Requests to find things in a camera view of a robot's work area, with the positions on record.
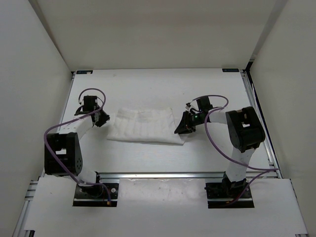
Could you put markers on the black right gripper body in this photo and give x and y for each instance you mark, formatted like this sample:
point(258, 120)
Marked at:
point(196, 119)

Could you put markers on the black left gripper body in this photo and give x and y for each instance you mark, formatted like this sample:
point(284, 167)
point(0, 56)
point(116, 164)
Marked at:
point(97, 108)

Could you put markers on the white pleated skirt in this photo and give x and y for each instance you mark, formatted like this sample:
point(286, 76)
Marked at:
point(154, 126)

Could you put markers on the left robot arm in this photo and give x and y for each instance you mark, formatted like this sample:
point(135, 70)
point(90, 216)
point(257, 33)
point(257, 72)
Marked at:
point(62, 153)

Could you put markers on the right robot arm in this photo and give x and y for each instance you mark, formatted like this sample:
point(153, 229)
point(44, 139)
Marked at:
point(245, 131)

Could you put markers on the blue left corner label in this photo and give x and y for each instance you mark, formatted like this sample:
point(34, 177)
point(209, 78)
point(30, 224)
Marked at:
point(84, 72)

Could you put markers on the blue corner label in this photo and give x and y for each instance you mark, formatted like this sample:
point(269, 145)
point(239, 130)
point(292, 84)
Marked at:
point(84, 72)
point(230, 70)

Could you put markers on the blue right corner label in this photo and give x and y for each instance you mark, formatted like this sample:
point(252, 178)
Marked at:
point(230, 70)

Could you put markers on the aluminium front table rail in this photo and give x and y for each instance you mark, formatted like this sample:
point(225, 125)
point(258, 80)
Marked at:
point(163, 175)

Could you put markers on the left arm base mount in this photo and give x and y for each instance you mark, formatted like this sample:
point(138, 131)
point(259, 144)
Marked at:
point(96, 196)

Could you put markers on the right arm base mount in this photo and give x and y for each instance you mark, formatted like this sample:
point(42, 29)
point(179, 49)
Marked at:
point(227, 194)

